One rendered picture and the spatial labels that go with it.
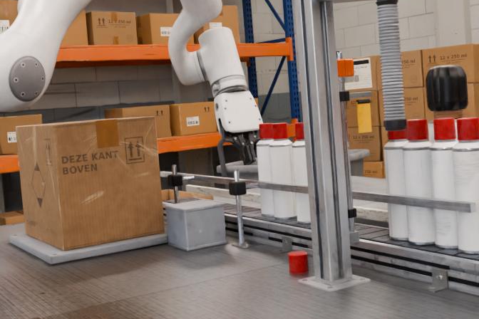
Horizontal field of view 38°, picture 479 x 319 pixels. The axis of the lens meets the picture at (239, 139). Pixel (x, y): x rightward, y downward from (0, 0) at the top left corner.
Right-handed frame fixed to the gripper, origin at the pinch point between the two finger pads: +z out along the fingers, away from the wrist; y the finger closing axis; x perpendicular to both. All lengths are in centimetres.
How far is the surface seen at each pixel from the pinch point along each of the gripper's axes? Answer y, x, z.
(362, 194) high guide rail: -4.7, -40.0, 20.4
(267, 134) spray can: -0.6, -11.0, -1.3
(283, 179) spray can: -2.0, -14.0, 9.9
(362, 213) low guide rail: 2.8, -29.5, 22.4
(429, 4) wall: 396, 264, -188
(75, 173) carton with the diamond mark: -38.5, 7.7, -3.0
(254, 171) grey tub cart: 109, 170, -36
